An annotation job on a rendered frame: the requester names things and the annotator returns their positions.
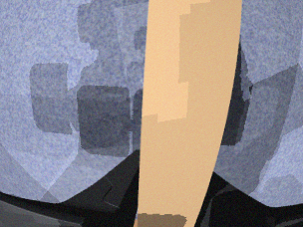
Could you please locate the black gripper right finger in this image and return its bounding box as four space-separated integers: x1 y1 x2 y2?
194 172 303 227

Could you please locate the long wooden rail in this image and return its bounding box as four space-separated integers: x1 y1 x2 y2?
137 0 242 227

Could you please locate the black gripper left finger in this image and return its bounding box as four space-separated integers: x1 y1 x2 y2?
0 149 141 227

